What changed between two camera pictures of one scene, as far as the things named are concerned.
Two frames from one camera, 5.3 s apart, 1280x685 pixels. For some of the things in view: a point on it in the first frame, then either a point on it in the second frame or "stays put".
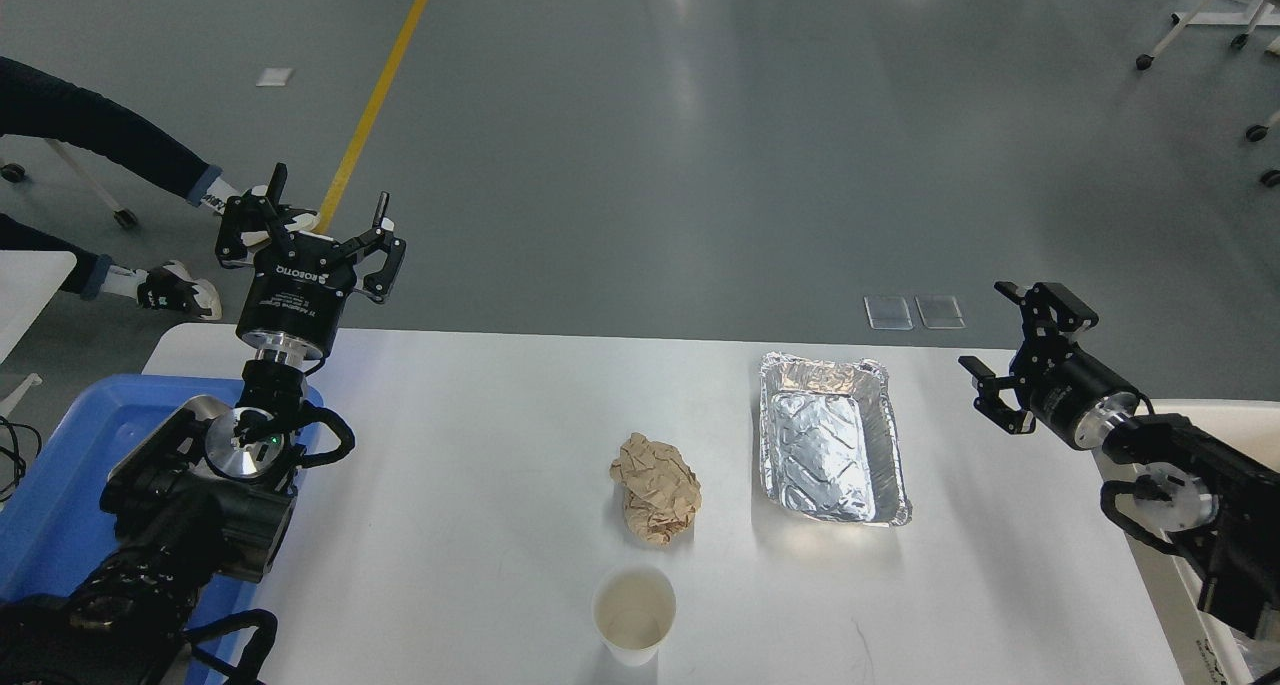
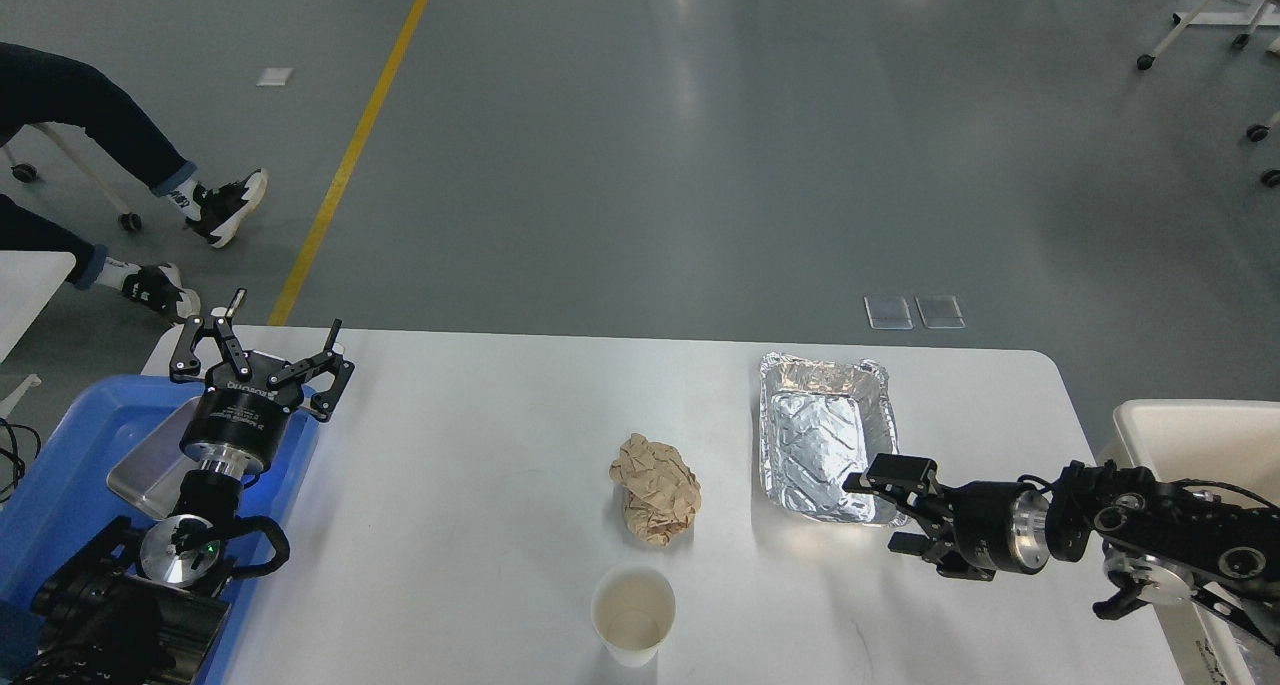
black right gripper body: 1075,395 -> 994,526
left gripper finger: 379,285 -> 322,406
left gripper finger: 249,219 -> 185,362
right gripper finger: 1050,316 -> 909,479
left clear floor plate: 888,313 stays put
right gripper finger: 990,405 -> 922,544
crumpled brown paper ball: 661,493 stays put
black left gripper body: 292,303 -> 231,425
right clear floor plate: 940,312 stays put
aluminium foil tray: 829,441 stays put
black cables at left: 18,461 stays put
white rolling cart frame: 1253,21 stays put
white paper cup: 634,609 stays put
